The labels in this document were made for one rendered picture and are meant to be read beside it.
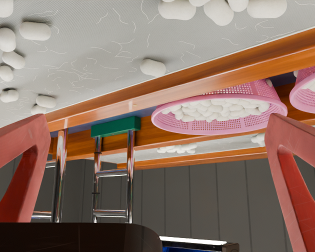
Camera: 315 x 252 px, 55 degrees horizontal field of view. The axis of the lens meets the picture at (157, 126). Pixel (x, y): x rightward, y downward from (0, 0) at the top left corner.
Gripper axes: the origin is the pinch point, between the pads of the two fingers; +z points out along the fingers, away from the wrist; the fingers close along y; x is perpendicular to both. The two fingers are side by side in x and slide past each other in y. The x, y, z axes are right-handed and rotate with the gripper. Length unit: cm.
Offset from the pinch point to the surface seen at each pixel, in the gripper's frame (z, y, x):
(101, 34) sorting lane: 26.0, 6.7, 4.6
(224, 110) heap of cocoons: 44, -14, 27
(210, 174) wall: 140, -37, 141
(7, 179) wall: 136, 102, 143
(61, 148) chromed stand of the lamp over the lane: 45, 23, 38
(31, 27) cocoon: 23.1, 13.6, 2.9
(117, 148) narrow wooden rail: 65, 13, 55
